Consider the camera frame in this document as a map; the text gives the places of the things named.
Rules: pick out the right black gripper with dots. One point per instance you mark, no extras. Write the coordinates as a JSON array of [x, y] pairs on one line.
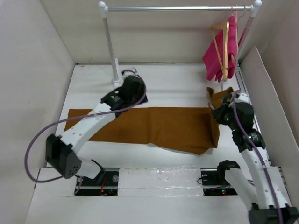
[[218, 112]]

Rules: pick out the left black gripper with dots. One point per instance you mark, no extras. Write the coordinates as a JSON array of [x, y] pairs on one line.
[[141, 95]]

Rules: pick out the brown trousers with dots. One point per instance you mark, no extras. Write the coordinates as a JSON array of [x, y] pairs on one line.
[[191, 130]]

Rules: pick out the wooden clothes hanger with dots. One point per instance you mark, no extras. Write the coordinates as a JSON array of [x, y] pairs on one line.
[[224, 26]]

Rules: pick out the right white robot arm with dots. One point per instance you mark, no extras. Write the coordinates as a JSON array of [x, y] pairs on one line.
[[262, 196]]

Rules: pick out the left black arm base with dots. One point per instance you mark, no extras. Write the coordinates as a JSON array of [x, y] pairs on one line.
[[108, 186]]

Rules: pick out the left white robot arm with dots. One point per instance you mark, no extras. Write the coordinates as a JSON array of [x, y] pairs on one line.
[[62, 151]]

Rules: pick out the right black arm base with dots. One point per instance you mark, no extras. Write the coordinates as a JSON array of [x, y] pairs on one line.
[[213, 185]]

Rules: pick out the pink garment on hanger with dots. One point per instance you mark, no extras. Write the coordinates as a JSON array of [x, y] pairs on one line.
[[210, 58]]

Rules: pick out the silver and white clothes rack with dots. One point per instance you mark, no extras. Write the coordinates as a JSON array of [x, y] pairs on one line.
[[104, 10]]

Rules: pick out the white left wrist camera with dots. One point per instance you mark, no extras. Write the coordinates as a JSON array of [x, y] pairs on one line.
[[129, 72]]

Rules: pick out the aluminium rail on right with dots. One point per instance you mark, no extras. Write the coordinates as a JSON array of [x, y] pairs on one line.
[[247, 93]]

